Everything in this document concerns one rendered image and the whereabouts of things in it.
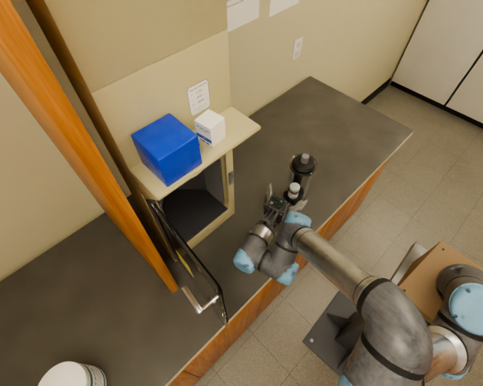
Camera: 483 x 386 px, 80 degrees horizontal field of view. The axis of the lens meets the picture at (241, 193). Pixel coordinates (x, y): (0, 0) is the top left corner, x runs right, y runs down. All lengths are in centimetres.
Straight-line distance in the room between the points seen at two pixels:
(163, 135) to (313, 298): 173
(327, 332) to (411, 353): 149
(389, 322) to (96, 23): 69
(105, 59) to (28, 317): 99
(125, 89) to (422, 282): 107
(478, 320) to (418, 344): 39
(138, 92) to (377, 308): 61
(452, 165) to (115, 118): 300
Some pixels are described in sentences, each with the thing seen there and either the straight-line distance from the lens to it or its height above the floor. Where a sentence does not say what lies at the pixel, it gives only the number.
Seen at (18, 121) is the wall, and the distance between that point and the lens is 107.
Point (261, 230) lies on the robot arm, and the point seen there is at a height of 118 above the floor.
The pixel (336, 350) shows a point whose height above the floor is 1.
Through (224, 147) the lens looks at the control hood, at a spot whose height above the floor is 151.
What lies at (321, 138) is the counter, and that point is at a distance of 160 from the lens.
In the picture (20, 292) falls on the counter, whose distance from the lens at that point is 138.
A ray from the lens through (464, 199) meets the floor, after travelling 306.
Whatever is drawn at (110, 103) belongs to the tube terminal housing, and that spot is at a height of 168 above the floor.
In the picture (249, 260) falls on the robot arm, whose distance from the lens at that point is 91.
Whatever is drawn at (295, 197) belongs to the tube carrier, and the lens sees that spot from 125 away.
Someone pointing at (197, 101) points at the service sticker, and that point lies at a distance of 73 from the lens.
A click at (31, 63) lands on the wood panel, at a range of 44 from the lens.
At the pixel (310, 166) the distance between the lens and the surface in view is 112.
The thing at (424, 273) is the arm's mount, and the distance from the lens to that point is 120.
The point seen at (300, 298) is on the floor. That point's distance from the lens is 213.
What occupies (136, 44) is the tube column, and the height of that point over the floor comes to 176.
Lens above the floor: 202
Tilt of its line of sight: 55 degrees down
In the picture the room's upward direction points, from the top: straight up
